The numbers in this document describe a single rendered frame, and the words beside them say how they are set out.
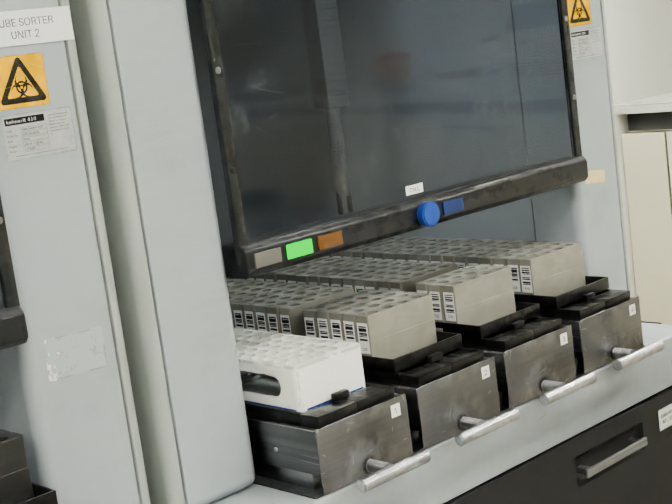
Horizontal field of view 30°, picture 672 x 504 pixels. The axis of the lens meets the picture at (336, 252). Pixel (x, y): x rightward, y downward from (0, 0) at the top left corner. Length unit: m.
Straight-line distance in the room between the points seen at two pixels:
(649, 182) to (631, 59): 0.38
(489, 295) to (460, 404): 0.20
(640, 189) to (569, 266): 2.11
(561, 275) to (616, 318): 0.09
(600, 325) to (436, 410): 0.32
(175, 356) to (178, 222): 0.13
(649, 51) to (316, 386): 2.77
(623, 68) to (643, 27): 0.17
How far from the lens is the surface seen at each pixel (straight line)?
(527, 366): 1.53
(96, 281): 1.22
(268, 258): 1.31
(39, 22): 1.19
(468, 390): 1.45
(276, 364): 1.33
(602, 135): 1.80
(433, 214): 1.47
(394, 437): 1.37
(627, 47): 3.88
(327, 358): 1.34
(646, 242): 3.84
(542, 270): 1.67
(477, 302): 1.57
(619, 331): 1.69
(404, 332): 1.47
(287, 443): 1.33
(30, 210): 1.18
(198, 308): 1.29
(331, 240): 1.37
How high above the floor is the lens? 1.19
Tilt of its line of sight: 9 degrees down
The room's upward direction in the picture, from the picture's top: 8 degrees counter-clockwise
